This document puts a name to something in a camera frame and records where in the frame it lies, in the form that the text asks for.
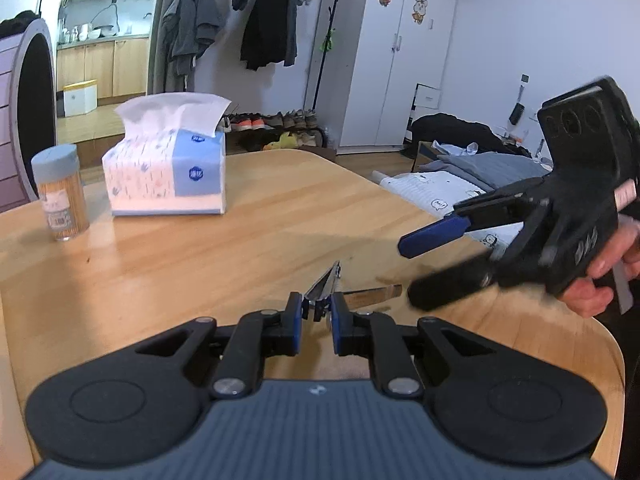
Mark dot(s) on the wooden kitchen base cabinet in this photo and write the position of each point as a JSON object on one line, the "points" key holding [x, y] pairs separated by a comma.
{"points": [[100, 70]]}

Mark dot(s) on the black hanging jacket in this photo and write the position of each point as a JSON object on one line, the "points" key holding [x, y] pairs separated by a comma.
{"points": [[270, 25]]}

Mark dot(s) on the green hanging toy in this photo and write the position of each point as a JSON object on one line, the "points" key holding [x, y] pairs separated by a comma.
{"points": [[327, 42]]}

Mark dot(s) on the open cardboard box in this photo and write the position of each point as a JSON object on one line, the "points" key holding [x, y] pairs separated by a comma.
{"points": [[422, 157]]}

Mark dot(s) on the toothpick jar with blue lid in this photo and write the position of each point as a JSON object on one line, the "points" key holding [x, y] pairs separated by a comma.
{"points": [[60, 195]]}

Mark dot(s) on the white wardrobe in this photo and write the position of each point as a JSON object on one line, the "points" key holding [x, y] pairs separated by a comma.
{"points": [[390, 85]]}

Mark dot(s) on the purple cat wheel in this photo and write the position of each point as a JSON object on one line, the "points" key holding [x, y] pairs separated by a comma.
{"points": [[25, 110]]}

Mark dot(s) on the grey folded clothing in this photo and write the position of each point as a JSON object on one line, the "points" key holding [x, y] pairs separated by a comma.
{"points": [[490, 170]]}

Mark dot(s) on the grey hanging hoodie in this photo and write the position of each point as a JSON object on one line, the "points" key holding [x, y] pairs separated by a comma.
{"points": [[195, 25]]}

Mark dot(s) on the black clothing pile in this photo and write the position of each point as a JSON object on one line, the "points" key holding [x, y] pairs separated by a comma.
{"points": [[460, 130]]}

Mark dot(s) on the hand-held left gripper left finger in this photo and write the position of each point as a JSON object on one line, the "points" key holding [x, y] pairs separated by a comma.
{"points": [[296, 322]]}

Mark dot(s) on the white box with yellow lid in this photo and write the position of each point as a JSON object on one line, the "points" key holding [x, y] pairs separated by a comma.
{"points": [[80, 100]]}

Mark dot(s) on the soft tissue pack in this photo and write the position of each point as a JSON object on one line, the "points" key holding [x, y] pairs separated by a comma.
{"points": [[165, 175]]}

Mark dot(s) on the kitchen dishes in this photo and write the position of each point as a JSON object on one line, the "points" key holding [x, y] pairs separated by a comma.
{"points": [[90, 32]]}

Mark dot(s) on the metal nail clipper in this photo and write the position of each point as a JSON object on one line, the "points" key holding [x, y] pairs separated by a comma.
{"points": [[322, 287]]}

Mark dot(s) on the row of shoes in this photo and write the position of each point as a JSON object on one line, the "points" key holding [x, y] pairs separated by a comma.
{"points": [[270, 121]]}

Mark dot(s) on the white garment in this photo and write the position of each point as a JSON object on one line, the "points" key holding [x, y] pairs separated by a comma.
{"points": [[457, 149]]}

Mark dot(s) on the white printed bed sheet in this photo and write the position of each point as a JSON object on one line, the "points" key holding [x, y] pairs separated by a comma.
{"points": [[440, 195]]}

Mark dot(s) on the black cloth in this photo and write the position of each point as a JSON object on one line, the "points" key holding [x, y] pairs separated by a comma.
{"points": [[17, 22]]}

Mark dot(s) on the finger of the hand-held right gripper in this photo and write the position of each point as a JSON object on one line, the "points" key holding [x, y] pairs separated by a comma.
{"points": [[432, 235], [450, 282]]}

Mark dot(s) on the yellow duck toy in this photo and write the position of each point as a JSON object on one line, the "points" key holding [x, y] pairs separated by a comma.
{"points": [[280, 142]]}

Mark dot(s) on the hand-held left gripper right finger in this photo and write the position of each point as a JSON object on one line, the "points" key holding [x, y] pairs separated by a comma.
{"points": [[338, 325]]}

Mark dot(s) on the long grey hanging coat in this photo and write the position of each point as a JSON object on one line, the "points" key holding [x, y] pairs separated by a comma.
{"points": [[157, 35]]}

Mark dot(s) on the black garment rack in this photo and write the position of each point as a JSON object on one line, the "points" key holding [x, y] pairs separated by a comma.
{"points": [[330, 85]]}

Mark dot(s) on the person's right hand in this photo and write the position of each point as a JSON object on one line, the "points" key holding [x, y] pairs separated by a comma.
{"points": [[605, 265]]}

